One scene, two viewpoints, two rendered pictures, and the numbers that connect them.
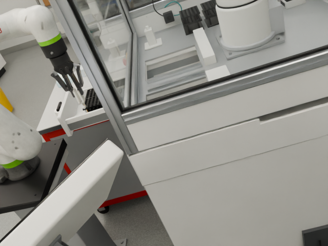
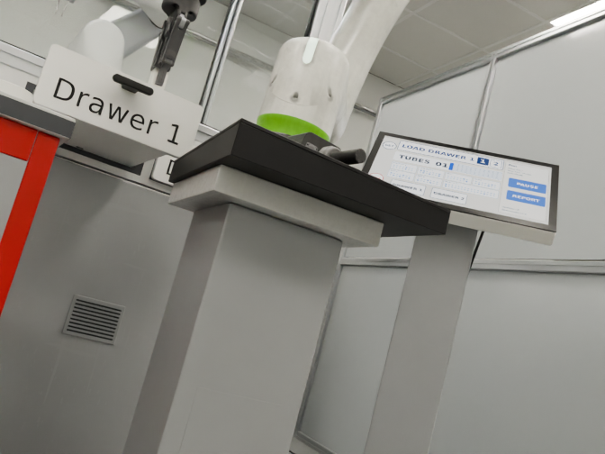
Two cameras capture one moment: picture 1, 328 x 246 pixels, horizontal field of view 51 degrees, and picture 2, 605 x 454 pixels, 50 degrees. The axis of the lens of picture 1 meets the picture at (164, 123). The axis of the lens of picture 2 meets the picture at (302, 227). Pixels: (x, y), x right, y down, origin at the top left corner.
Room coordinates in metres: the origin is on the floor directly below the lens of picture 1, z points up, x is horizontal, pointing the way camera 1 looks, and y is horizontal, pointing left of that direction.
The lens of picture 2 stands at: (1.85, 1.54, 0.56)
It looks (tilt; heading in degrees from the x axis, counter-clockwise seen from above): 9 degrees up; 233
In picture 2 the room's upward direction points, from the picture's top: 15 degrees clockwise
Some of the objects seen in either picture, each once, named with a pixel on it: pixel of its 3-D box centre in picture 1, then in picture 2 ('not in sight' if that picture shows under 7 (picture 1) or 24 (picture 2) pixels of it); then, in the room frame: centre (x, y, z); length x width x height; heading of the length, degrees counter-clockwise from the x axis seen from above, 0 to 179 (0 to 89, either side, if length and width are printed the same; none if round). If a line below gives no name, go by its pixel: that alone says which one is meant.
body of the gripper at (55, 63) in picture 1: (62, 64); (177, 16); (1.37, 0.30, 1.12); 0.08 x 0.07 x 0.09; 81
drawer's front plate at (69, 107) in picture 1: (70, 109); (122, 104); (1.45, 0.39, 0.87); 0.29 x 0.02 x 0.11; 171
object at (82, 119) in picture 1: (112, 98); (95, 126); (1.42, 0.18, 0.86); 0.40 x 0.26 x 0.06; 81
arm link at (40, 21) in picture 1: (40, 24); not in sight; (1.38, 0.30, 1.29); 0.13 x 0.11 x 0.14; 46
